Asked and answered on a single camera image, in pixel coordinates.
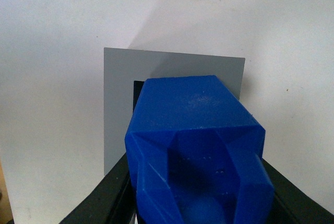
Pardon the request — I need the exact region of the blue plastic part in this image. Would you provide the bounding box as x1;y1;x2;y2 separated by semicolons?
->
125;76;274;223

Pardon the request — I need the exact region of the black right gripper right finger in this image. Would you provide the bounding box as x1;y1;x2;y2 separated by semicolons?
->
263;160;333;224

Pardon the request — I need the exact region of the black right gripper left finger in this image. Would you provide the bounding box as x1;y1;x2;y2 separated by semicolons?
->
61;155;135;224

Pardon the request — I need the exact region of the gray cube base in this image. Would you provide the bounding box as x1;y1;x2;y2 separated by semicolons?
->
103;48;245;174

